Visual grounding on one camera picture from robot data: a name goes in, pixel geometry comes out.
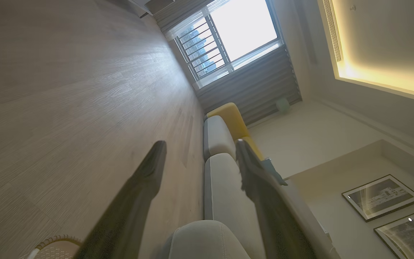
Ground framed black and white picture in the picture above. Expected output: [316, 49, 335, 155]
[374, 205, 414, 259]
[341, 174, 414, 223]

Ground large balcony window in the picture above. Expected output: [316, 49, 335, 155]
[172, 0, 285, 89]

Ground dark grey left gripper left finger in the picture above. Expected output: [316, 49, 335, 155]
[73, 141, 167, 259]

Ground metal balcony railing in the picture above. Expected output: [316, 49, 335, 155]
[176, 16, 230, 78]

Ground ceiling air vent grille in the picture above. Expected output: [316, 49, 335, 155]
[322, 0, 344, 63]

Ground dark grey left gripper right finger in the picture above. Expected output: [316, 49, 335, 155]
[235, 139, 317, 259]

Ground grey and yellow sofa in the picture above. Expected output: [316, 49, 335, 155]
[203, 103, 341, 259]

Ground white tv cabinet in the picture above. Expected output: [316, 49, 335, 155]
[126, 0, 176, 18]

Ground floor lamp with pale shade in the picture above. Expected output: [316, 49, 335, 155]
[276, 97, 290, 113]

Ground grey round ottoman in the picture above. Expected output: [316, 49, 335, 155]
[163, 220, 251, 259]

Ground grey-beige pleated curtain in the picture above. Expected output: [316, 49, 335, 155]
[152, 0, 213, 33]
[195, 45, 303, 125]

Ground blue-grey cushion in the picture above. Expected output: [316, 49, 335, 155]
[262, 158, 289, 187]

